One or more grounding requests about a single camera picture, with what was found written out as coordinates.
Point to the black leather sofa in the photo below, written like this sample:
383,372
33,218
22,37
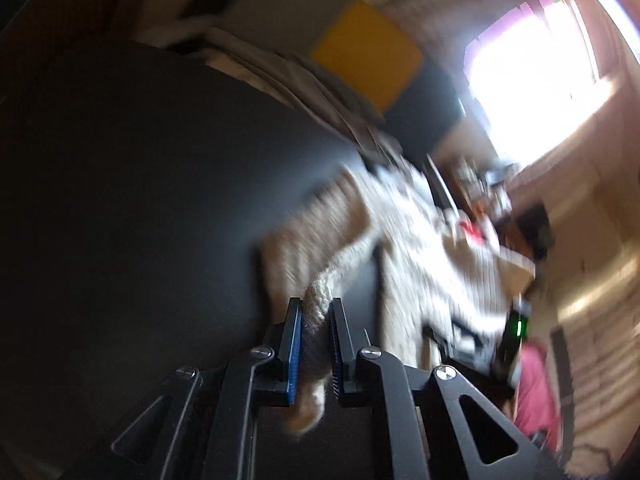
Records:
125,185

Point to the bright window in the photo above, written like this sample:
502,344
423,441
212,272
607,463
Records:
535,75

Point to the person's right forearm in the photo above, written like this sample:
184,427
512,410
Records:
537,395

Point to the yellow cushion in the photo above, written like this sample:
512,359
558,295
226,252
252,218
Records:
367,50

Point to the red garment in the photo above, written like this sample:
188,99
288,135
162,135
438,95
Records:
471,230

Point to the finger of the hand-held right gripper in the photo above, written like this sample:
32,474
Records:
465,342

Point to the grey blanket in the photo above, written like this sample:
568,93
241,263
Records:
310,90

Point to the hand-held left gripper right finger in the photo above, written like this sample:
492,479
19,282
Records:
336,355

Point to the cream knitted sweater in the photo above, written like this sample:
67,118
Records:
425,260

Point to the cluttered wooden shelf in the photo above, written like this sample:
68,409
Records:
480,185

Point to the black box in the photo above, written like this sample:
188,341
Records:
535,230

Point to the metal bar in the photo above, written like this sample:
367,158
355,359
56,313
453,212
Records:
440,185

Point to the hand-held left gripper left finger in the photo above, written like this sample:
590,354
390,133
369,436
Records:
295,355

